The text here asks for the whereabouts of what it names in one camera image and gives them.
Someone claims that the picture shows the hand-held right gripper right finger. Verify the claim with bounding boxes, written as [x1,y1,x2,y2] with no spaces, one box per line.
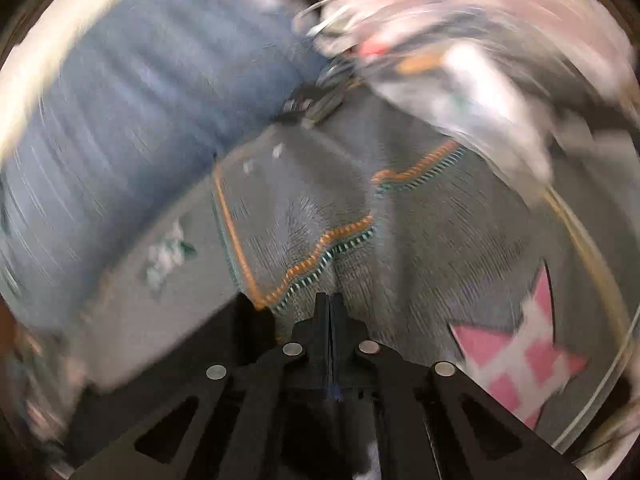
[330,293,587,480]

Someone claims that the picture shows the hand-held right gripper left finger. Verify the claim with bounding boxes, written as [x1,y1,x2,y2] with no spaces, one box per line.
[70,293,331,480]

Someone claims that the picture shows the black pants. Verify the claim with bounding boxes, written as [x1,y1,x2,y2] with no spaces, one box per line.
[65,292,382,480]

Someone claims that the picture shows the grey printed bed sheet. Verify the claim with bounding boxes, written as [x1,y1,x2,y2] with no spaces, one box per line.
[85,80,637,463]

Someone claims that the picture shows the blue plaid pillow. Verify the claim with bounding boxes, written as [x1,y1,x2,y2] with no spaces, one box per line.
[0,0,332,343]

